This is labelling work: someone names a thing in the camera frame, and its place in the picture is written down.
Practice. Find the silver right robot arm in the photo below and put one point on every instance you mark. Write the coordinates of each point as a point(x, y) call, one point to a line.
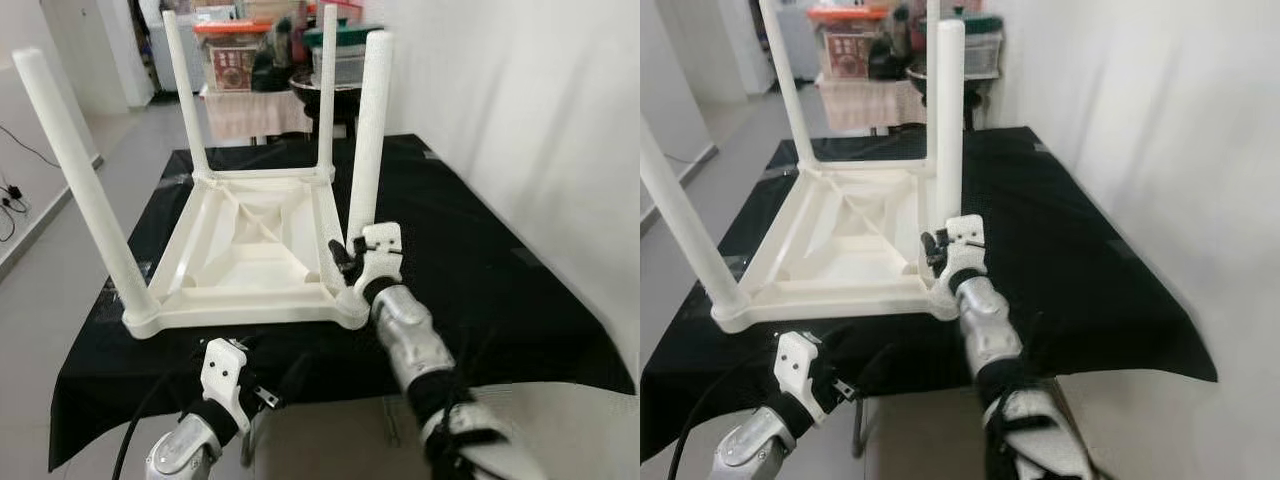
point(995, 335)
point(415, 345)

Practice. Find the black tablecloth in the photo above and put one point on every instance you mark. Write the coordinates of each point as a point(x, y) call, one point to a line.
point(1080, 280)
point(480, 290)

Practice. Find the black round stool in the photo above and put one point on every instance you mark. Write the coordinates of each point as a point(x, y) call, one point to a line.
point(345, 115)

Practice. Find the clear tape patch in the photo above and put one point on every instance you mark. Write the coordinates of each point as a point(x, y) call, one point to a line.
point(735, 268)
point(125, 278)

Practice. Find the pink checked cloth table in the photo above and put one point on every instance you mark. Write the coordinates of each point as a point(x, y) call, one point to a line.
point(250, 112)
point(870, 102)

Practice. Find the clear plastic bag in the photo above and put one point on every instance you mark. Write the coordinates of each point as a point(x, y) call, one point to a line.
point(782, 171)
point(172, 178)

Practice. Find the black foil bag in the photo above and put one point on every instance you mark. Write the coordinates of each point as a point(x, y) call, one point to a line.
point(887, 55)
point(272, 65)

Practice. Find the clear container green lid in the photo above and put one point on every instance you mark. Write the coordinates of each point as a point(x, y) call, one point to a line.
point(345, 55)
point(985, 45)

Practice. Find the red printed box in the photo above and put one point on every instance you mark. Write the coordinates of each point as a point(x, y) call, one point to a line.
point(850, 52)
point(233, 68)

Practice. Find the white appliance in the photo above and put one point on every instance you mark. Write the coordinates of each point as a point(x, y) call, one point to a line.
point(800, 40)
point(165, 50)

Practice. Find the clear container orange lid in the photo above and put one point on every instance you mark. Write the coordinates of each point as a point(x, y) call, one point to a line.
point(232, 30)
point(848, 14)

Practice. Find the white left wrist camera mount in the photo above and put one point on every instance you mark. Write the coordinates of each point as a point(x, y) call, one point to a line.
point(222, 370)
point(798, 362)

